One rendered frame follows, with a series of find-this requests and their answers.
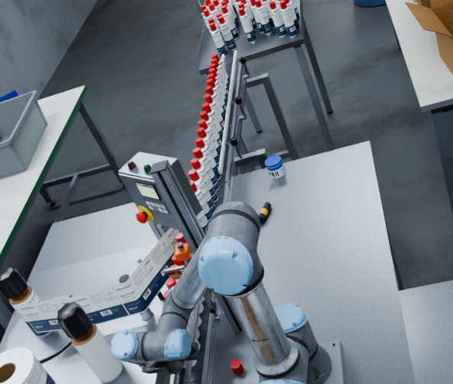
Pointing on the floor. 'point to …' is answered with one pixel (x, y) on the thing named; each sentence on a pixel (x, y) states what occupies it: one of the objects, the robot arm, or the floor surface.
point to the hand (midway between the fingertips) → (183, 361)
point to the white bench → (28, 195)
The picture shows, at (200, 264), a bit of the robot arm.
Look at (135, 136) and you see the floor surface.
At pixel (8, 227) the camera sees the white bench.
